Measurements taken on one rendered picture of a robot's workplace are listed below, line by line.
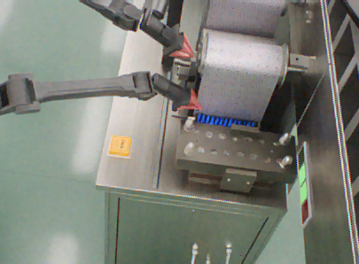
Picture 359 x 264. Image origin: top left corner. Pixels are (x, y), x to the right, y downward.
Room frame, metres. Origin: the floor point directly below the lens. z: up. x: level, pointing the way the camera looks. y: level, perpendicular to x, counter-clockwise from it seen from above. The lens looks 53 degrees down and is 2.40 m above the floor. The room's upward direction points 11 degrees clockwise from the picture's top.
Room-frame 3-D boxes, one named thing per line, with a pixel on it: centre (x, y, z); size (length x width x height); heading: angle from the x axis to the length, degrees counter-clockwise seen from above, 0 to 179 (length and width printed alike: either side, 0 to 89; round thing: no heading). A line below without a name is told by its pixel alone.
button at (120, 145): (1.00, 0.19, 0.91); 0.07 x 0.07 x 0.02; 4
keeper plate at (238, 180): (0.92, -0.23, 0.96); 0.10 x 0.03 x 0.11; 94
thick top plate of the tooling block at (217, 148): (1.01, -0.20, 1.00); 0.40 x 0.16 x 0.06; 94
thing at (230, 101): (1.13, -0.15, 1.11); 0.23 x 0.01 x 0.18; 94
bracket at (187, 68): (1.21, 0.01, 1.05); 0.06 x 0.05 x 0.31; 94
